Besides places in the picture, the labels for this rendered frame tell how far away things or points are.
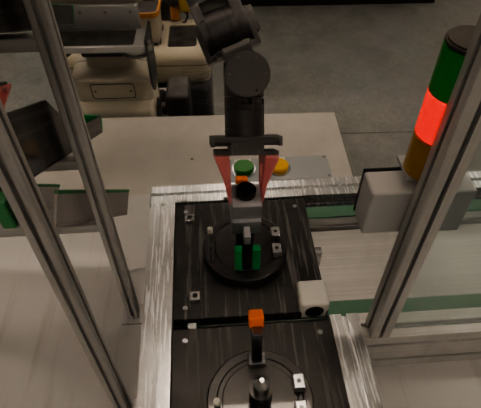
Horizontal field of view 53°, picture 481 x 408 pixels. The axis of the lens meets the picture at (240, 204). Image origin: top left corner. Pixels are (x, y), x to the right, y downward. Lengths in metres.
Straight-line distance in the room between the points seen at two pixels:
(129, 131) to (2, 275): 0.47
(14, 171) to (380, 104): 2.62
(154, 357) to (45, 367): 0.22
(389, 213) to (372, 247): 0.35
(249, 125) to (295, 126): 0.58
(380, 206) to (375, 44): 2.95
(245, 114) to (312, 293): 0.29
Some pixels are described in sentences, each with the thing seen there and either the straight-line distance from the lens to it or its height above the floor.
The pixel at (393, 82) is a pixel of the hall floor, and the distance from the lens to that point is 3.12.
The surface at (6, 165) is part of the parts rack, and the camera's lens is 0.40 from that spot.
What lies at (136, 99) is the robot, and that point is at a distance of 1.46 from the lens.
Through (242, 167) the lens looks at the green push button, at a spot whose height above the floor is 0.97.
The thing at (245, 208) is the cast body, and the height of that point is 1.11.
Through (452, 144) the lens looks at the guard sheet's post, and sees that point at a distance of 0.49.
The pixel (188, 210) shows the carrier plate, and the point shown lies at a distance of 0.89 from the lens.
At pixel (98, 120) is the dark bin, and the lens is 0.72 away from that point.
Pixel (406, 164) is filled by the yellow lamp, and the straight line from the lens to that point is 0.56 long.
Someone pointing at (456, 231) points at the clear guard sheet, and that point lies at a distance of 0.62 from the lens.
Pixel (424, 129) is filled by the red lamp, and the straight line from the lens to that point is 0.52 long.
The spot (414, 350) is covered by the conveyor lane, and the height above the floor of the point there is 0.91.
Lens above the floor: 1.63
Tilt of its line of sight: 47 degrees down
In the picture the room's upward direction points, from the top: straight up
